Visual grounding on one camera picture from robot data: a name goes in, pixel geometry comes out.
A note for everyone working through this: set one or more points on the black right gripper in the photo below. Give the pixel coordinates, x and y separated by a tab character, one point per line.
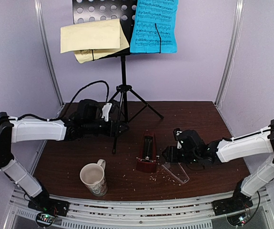
172	154

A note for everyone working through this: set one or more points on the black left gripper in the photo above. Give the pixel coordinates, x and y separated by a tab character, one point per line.
116	133

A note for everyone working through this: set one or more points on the clear plastic metronome cover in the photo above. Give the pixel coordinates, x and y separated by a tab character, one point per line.
177	171

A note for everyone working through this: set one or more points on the red wooden metronome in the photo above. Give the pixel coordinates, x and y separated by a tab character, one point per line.
147	159

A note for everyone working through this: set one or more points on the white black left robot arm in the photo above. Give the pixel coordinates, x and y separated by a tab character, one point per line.
89	118

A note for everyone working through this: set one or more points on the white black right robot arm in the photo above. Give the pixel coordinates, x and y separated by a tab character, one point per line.
228	149

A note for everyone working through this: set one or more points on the white ceramic mug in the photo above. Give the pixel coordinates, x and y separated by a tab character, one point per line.
93	177

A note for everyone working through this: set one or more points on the yellow sheet music page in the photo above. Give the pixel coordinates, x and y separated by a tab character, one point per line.
93	40

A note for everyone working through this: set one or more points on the blue sheet music page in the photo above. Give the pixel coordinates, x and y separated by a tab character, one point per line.
154	27

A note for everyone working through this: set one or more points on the black music stand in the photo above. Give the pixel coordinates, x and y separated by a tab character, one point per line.
94	10

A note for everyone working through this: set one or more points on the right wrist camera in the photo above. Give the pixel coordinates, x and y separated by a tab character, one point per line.
176	133

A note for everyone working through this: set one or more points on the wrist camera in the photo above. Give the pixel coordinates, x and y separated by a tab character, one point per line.
108	108
176	133

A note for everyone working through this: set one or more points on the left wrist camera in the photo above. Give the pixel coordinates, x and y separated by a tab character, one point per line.
108	108

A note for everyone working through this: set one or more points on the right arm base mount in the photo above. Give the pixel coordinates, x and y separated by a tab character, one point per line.
237	210

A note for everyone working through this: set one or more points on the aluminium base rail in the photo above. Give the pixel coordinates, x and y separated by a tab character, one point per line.
185	213

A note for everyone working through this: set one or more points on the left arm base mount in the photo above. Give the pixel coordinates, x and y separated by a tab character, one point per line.
49	210

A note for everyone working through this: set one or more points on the left aluminium corner post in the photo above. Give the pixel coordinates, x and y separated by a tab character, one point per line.
49	62

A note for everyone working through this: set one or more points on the aluminium corner post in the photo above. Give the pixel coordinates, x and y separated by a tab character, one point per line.
49	62
237	23

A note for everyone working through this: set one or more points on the right aluminium corner post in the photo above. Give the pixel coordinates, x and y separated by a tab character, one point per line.
237	23

